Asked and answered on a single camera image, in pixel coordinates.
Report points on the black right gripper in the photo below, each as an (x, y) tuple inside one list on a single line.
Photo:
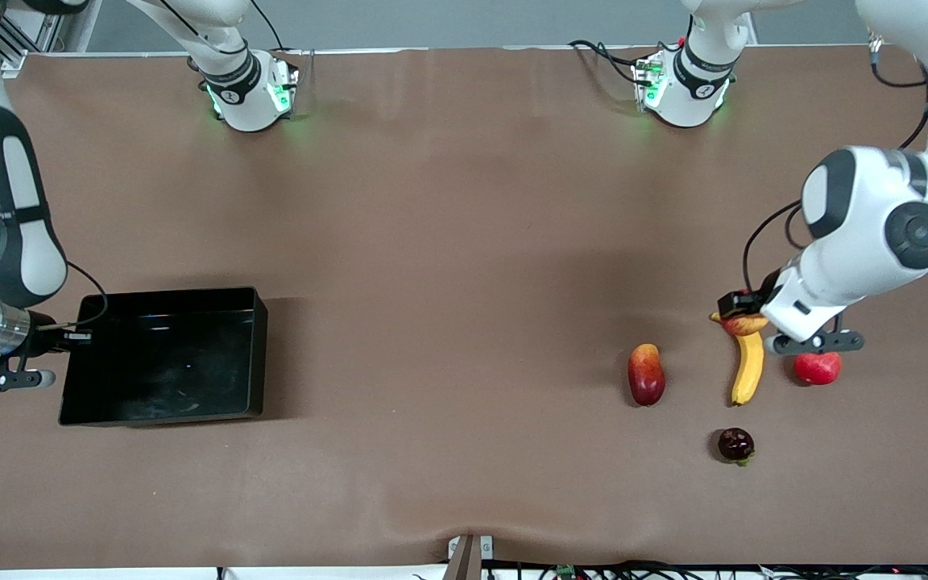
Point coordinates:
[(47, 341)]

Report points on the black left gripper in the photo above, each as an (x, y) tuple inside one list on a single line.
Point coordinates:
[(741, 302)]

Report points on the red yellow apple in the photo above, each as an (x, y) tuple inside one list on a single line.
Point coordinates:
[(746, 326)]

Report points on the yellow banana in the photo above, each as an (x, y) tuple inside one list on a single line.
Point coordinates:
[(748, 366)]

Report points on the black plastic box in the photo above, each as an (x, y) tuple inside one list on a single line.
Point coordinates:
[(166, 362)]

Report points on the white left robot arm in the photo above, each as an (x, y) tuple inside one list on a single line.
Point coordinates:
[(859, 201)]

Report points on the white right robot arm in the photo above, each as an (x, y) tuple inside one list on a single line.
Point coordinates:
[(242, 105)]

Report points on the red pomegranate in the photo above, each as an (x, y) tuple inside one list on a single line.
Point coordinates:
[(818, 369)]

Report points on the red yellow mango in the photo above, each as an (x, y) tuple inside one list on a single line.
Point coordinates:
[(646, 377)]

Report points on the dark purple mangosteen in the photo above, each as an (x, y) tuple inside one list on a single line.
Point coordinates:
[(735, 445)]

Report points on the table cover sheet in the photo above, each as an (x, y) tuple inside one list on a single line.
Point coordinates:
[(432, 201)]

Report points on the aluminium profile frame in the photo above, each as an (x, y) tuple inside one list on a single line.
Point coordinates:
[(25, 48)]

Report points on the grey metal camera bracket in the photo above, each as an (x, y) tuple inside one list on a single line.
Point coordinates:
[(464, 560)]

